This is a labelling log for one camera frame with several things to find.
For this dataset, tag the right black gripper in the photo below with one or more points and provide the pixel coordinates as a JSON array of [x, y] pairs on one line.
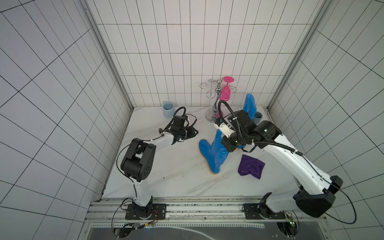
[[229, 143]]

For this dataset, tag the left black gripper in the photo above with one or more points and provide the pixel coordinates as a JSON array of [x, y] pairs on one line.
[[192, 133]]

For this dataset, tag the blue rubber boot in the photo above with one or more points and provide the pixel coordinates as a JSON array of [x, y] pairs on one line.
[[250, 106], [215, 153]]

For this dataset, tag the purple cloth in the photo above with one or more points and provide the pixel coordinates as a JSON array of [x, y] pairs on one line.
[[251, 166]]

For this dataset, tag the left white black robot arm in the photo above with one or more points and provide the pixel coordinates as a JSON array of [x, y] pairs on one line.
[[137, 163]]

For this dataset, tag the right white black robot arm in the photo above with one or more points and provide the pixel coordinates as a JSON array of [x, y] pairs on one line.
[[317, 191]]

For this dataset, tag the grey-teal cup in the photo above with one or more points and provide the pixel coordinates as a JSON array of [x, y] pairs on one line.
[[257, 118]]

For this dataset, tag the light blue mug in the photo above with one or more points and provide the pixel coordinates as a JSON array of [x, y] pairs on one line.
[[168, 109]]

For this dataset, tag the pink wine glass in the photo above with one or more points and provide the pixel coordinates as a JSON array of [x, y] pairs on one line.
[[225, 94]]

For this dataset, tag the chrome glass holder stand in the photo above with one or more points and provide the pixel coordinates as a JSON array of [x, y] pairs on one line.
[[214, 87]]

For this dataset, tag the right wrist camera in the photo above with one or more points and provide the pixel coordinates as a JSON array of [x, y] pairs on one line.
[[224, 128]]

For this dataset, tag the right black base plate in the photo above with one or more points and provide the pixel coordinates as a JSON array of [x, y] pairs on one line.
[[255, 212]]

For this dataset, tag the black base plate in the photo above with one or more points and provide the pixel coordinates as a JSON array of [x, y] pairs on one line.
[[150, 212], [255, 212]]

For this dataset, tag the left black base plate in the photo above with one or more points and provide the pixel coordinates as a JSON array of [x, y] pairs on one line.
[[150, 212]]

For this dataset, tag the aluminium mounting rail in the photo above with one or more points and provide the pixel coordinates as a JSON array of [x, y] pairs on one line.
[[190, 213]]

